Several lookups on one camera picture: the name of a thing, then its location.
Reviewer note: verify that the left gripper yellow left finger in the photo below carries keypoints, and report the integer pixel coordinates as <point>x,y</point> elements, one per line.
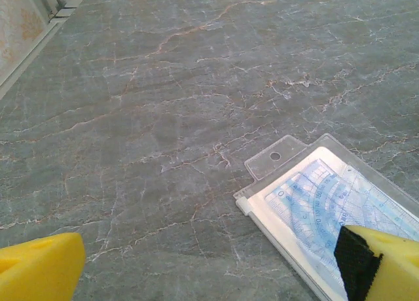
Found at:
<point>39,268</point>

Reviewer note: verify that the aluminium side rail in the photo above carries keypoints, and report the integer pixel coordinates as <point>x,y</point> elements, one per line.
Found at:
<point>32,52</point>

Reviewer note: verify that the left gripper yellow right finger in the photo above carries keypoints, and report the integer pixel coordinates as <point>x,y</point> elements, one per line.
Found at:
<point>386,268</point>

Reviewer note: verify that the clear ruler set pouch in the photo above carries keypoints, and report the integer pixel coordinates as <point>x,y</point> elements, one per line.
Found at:
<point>294,189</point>

